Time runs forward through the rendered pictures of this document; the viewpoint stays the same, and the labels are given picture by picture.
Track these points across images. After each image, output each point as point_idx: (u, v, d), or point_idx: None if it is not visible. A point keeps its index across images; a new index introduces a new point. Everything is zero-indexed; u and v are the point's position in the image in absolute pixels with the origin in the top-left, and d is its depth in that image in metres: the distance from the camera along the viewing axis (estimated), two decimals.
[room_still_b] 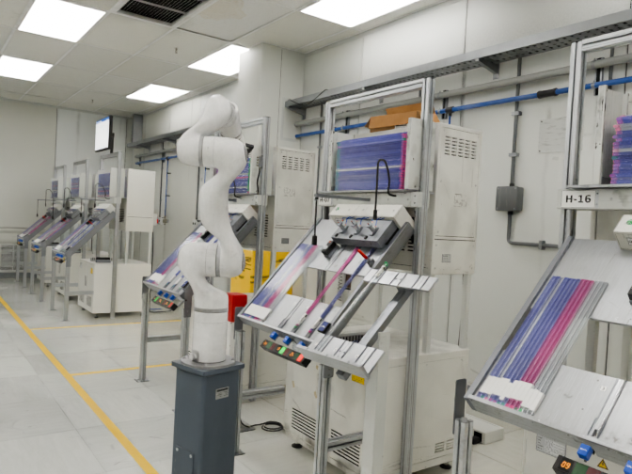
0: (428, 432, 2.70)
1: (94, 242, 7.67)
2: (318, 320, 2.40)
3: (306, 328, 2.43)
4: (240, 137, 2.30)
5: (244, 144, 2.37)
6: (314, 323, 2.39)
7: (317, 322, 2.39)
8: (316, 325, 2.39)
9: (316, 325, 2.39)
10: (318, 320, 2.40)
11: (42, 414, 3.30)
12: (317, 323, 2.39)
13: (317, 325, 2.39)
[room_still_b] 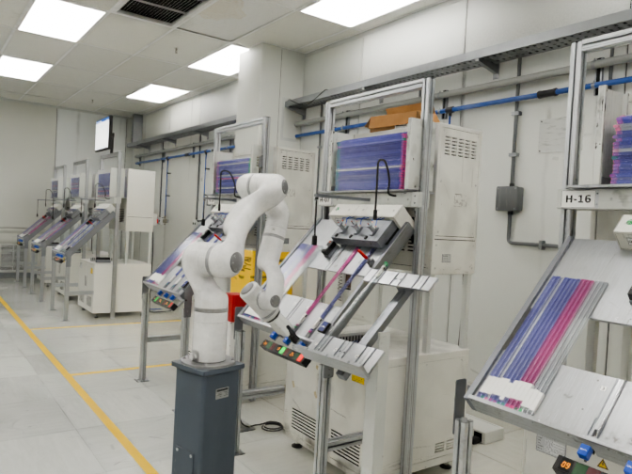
0: (428, 432, 2.70)
1: (94, 242, 7.67)
2: (318, 320, 2.40)
3: (306, 328, 2.43)
4: (271, 319, 2.22)
5: (285, 326, 2.24)
6: (314, 324, 2.39)
7: (317, 323, 2.39)
8: (316, 325, 2.39)
9: (316, 325, 2.39)
10: (318, 321, 2.40)
11: (42, 414, 3.30)
12: (317, 323, 2.39)
13: (317, 325, 2.39)
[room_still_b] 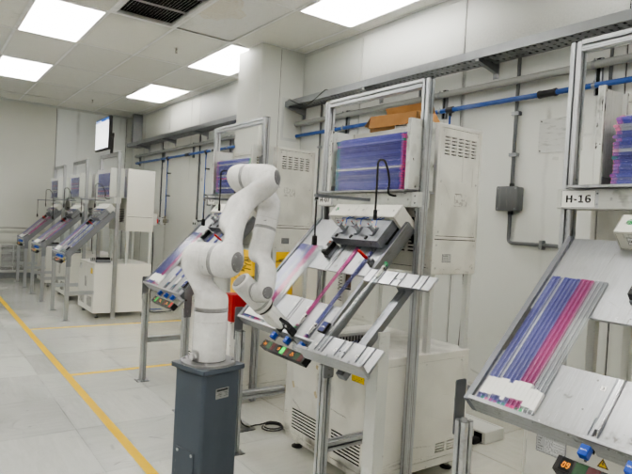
0: (428, 432, 2.70)
1: (94, 242, 7.67)
2: (313, 324, 2.39)
3: (306, 328, 2.43)
4: (263, 311, 2.20)
5: (277, 319, 2.22)
6: (308, 329, 2.38)
7: (312, 327, 2.38)
8: (310, 331, 2.37)
9: (311, 330, 2.37)
10: (312, 325, 2.38)
11: (42, 414, 3.30)
12: (311, 328, 2.38)
13: (312, 330, 2.38)
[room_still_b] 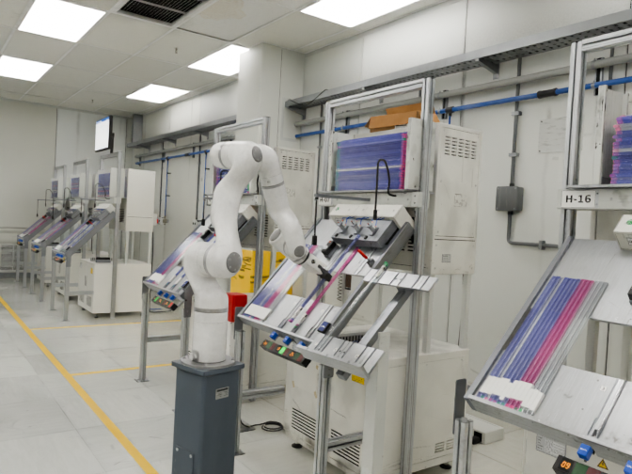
0: (428, 432, 2.70)
1: (94, 242, 7.67)
2: (298, 308, 2.34)
3: (306, 328, 2.43)
4: None
5: None
6: (294, 313, 2.33)
7: (297, 311, 2.33)
8: (296, 315, 2.33)
9: (296, 314, 2.33)
10: (298, 309, 2.34)
11: (42, 414, 3.30)
12: (297, 312, 2.33)
13: (297, 314, 2.33)
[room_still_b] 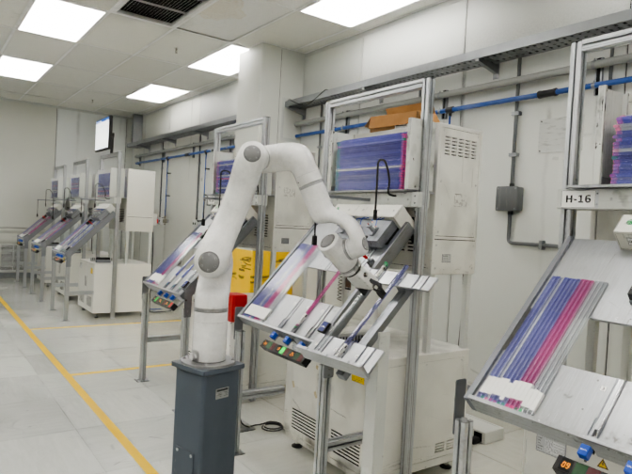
0: (428, 432, 2.70)
1: (94, 242, 7.67)
2: (342, 346, 2.03)
3: (306, 328, 2.43)
4: None
5: None
6: (338, 351, 2.02)
7: (341, 349, 2.02)
8: (340, 354, 2.02)
9: (340, 353, 2.02)
10: (342, 347, 2.03)
11: (42, 414, 3.30)
12: (341, 350, 2.02)
13: (341, 353, 2.02)
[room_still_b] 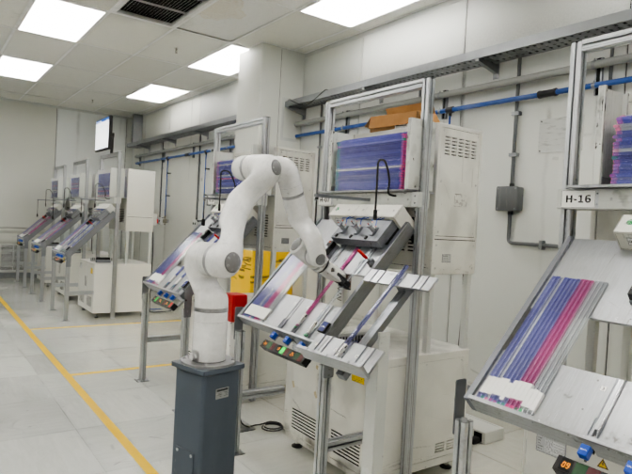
0: (428, 432, 2.70)
1: (94, 242, 7.67)
2: (342, 346, 2.03)
3: (306, 328, 2.43)
4: None
5: None
6: (338, 351, 2.02)
7: (341, 349, 2.02)
8: (340, 354, 2.02)
9: (340, 353, 2.02)
10: (342, 347, 2.03)
11: (42, 414, 3.30)
12: (341, 350, 2.02)
13: (341, 353, 2.02)
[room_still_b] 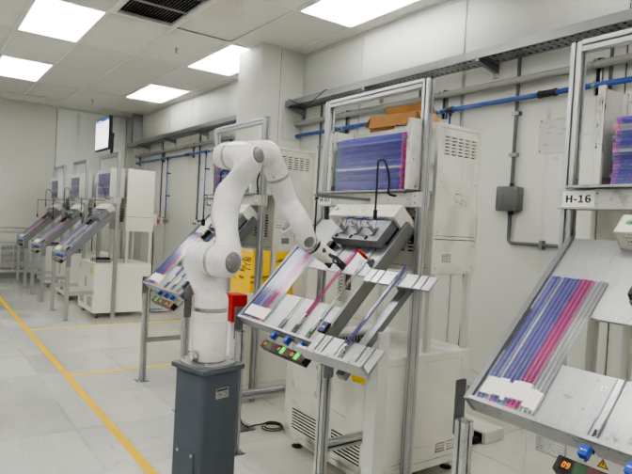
0: (428, 432, 2.70)
1: (94, 242, 7.67)
2: (342, 346, 2.03)
3: (306, 328, 2.43)
4: None
5: None
6: (338, 351, 2.02)
7: (341, 349, 2.02)
8: (340, 354, 2.02)
9: (340, 353, 2.02)
10: (342, 347, 2.03)
11: (42, 414, 3.30)
12: (341, 350, 2.02)
13: (341, 353, 2.02)
